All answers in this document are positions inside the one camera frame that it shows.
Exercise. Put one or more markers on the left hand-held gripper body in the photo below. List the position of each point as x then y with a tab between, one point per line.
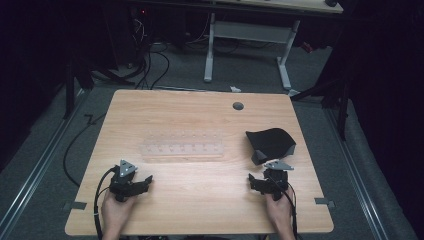
125	180

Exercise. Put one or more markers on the person's left hand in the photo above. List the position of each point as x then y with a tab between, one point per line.
115	211

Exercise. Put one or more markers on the black metal stand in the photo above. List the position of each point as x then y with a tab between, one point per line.
69	90
341	106

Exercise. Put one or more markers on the person's right hand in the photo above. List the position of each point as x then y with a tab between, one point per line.
280	211

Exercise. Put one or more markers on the clear acrylic rack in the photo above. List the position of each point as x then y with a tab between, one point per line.
182	146

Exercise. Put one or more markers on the white metal desk frame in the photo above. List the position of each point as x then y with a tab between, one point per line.
250	32

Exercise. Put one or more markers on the small red object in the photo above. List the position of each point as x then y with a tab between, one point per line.
307	47

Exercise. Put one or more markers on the grey tape strip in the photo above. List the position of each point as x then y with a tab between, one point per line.
324	201
77	205

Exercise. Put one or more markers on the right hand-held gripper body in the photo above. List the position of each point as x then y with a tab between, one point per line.
276	180

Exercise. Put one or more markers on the white paper scrap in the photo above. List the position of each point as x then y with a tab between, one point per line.
235	89

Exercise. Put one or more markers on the dark computer tower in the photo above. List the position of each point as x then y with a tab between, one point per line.
140	30

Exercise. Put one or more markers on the metal floor rail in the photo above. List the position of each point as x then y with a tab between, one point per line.
353	173
36	170

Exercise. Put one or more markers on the small dark object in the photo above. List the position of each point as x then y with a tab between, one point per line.
331	3

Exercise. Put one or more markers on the black curved tray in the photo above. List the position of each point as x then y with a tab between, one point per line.
270	143

